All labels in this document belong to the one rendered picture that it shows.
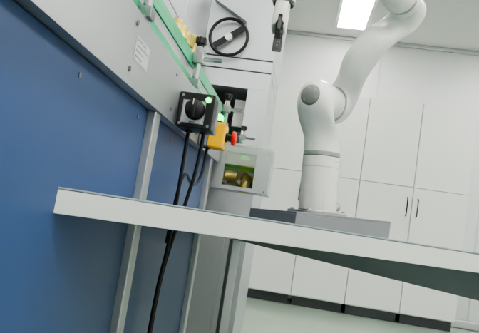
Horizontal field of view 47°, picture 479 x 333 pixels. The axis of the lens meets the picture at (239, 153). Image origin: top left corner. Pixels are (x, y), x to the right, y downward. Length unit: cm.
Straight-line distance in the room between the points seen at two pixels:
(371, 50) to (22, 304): 133
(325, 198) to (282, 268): 382
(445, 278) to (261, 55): 183
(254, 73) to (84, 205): 220
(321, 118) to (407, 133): 401
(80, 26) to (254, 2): 234
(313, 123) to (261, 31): 128
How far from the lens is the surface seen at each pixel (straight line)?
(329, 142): 176
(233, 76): 289
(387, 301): 563
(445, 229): 571
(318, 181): 174
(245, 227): 82
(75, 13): 70
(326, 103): 172
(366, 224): 166
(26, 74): 65
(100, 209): 77
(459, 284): 133
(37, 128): 68
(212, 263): 281
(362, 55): 178
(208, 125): 122
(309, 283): 555
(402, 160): 566
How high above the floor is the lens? 74
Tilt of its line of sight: 7 degrees up
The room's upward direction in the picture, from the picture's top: 9 degrees clockwise
